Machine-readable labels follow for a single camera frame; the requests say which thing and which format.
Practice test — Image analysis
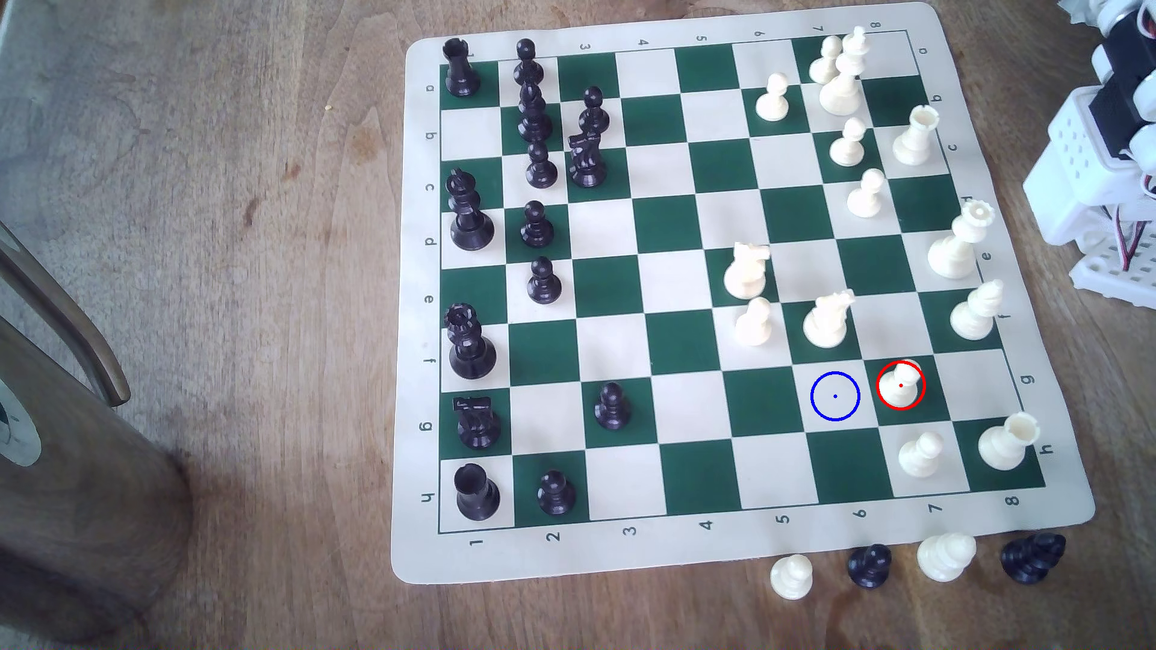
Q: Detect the white chess queen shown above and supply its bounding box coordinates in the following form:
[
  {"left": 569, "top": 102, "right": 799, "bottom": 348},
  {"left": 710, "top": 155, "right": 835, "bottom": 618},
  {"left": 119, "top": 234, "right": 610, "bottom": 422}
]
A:
[{"left": 927, "top": 199, "right": 996, "bottom": 280}]

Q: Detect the green and white chess mat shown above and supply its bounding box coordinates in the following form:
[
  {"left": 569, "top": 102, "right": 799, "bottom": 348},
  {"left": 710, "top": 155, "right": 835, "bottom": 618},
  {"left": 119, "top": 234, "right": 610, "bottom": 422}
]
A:
[{"left": 390, "top": 2, "right": 1098, "bottom": 586}]

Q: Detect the white chess pawn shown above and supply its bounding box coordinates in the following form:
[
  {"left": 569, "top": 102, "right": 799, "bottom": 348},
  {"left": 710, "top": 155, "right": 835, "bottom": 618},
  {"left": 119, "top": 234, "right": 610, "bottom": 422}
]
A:
[
  {"left": 808, "top": 34, "right": 844, "bottom": 87},
  {"left": 878, "top": 359, "right": 926, "bottom": 409},
  {"left": 898, "top": 430, "right": 946, "bottom": 480},
  {"left": 755, "top": 73, "right": 791, "bottom": 123},
  {"left": 769, "top": 553, "right": 815, "bottom": 601},
  {"left": 829, "top": 117, "right": 868, "bottom": 168},
  {"left": 916, "top": 531, "right": 978, "bottom": 583},
  {"left": 847, "top": 168, "right": 888, "bottom": 220}
]

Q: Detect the red and white servo cable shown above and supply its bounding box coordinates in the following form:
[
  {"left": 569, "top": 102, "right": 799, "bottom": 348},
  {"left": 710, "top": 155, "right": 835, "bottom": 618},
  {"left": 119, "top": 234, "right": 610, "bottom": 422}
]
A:
[{"left": 1117, "top": 206, "right": 1154, "bottom": 272}]

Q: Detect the black chess king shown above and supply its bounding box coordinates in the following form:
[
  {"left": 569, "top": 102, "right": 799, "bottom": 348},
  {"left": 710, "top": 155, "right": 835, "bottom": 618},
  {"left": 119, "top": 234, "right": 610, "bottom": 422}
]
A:
[{"left": 447, "top": 169, "right": 496, "bottom": 252}]

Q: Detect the black chess bishop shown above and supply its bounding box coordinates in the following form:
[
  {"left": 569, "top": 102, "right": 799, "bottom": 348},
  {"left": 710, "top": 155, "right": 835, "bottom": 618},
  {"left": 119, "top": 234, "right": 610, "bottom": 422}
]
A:
[{"left": 517, "top": 83, "right": 553, "bottom": 143}]

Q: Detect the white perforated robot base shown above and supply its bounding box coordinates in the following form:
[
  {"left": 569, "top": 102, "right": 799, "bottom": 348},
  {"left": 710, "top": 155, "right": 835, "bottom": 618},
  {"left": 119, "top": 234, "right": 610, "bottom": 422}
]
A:
[{"left": 1070, "top": 221, "right": 1156, "bottom": 311}]

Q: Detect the white chess rook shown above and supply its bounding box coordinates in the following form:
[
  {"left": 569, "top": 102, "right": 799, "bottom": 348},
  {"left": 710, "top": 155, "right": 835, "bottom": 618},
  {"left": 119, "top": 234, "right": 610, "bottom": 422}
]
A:
[
  {"left": 892, "top": 105, "right": 940, "bottom": 167},
  {"left": 978, "top": 412, "right": 1042, "bottom": 472}
]

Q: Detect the white chess king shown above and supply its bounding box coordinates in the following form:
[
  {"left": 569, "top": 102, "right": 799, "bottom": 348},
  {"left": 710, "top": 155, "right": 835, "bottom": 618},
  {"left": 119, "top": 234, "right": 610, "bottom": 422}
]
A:
[{"left": 819, "top": 25, "right": 872, "bottom": 117}]

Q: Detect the black chess queen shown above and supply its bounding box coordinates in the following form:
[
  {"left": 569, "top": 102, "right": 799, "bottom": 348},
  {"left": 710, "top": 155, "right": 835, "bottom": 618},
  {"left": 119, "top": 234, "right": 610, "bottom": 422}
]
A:
[{"left": 445, "top": 302, "right": 498, "bottom": 380}]

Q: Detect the black chess knight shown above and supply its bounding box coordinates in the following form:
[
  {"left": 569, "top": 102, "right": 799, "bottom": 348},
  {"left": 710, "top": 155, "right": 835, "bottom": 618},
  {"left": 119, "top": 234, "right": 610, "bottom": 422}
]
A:
[
  {"left": 567, "top": 131, "right": 608, "bottom": 189},
  {"left": 453, "top": 395, "right": 502, "bottom": 451}
]

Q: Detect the white chess knight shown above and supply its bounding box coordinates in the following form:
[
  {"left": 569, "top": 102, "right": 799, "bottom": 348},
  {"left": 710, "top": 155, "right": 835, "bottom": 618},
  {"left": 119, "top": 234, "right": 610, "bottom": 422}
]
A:
[
  {"left": 724, "top": 242, "right": 772, "bottom": 301},
  {"left": 802, "top": 289, "right": 857, "bottom": 350}
]

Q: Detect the black chess rook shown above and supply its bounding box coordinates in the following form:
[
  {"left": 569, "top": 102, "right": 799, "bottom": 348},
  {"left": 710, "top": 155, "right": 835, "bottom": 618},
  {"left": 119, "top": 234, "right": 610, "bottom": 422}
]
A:
[
  {"left": 453, "top": 463, "right": 502, "bottom": 522},
  {"left": 441, "top": 38, "right": 482, "bottom": 99}
]

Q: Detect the white chess bishop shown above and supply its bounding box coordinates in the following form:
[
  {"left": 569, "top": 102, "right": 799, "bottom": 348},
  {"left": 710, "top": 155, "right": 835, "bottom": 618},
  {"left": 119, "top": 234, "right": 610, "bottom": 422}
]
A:
[
  {"left": 733, "top": 297, "right": 775, "bottom": 348},
  {"left": 949, "top": 279, "right": 1005, "bottom": 341}
]

